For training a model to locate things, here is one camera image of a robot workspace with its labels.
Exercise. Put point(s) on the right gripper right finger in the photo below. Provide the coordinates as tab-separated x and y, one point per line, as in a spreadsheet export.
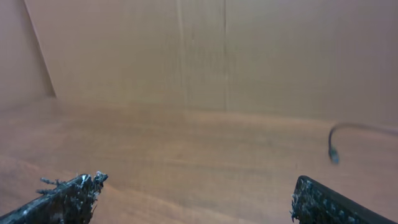
313	202

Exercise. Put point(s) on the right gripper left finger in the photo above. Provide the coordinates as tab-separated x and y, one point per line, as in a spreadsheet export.
69	202

